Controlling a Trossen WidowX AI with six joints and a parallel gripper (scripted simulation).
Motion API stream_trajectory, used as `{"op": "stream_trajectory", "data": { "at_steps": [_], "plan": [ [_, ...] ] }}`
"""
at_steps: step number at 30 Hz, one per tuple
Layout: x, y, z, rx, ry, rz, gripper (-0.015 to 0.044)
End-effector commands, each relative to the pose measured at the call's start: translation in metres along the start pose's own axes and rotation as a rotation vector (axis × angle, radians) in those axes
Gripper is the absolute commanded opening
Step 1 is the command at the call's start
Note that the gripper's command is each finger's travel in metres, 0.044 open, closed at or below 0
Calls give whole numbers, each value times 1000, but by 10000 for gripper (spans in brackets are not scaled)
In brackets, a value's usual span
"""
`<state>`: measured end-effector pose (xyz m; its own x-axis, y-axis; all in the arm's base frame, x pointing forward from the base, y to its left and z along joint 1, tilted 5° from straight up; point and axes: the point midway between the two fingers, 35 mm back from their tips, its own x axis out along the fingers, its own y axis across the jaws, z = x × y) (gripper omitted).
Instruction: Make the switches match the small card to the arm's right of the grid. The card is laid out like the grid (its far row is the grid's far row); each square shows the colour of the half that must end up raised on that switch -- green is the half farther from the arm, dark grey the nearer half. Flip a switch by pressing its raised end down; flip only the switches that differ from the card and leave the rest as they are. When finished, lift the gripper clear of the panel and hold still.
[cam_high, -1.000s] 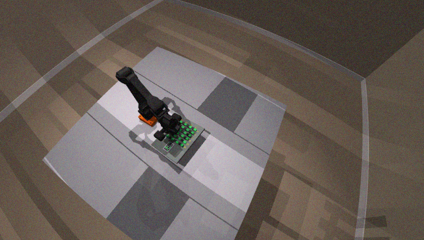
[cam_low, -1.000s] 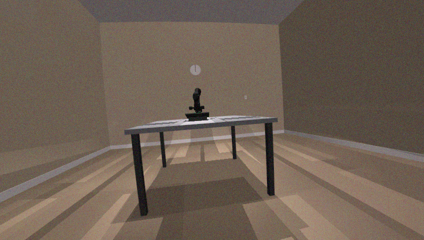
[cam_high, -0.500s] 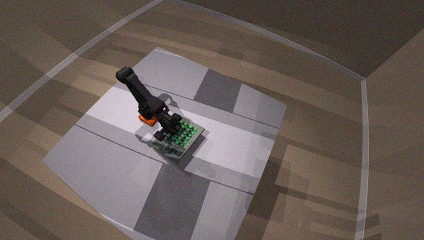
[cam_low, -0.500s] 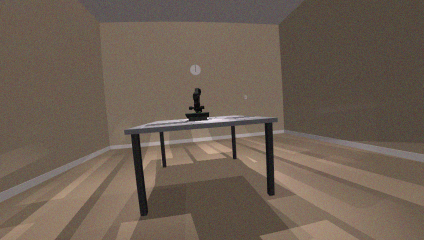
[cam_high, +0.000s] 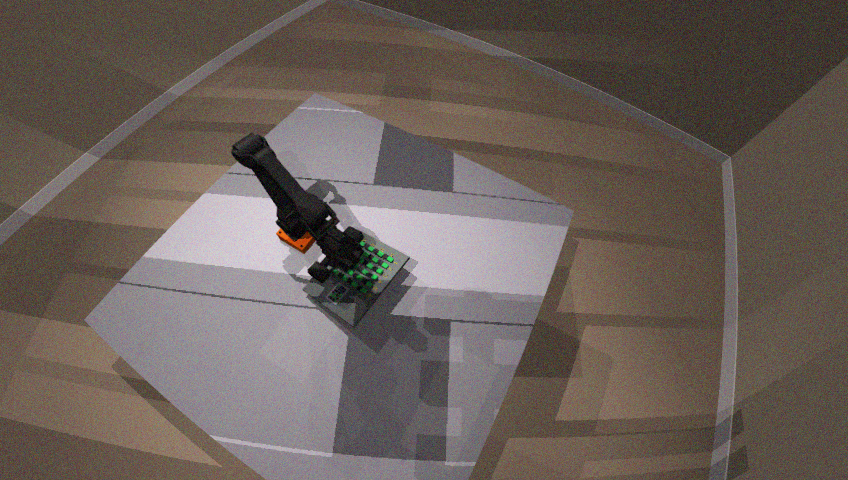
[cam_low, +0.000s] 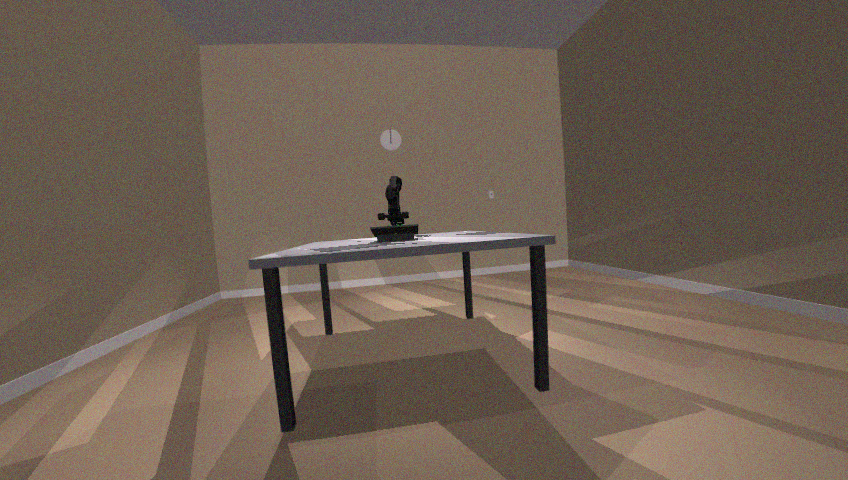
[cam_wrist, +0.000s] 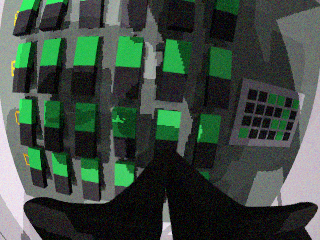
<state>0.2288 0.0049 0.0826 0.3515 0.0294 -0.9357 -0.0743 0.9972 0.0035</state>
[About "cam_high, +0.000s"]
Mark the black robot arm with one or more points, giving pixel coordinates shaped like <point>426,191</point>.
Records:
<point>297,210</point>

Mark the grey switch panel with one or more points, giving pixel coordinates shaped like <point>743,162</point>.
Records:
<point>350,294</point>

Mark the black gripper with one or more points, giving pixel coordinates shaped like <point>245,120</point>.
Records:
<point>319,271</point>

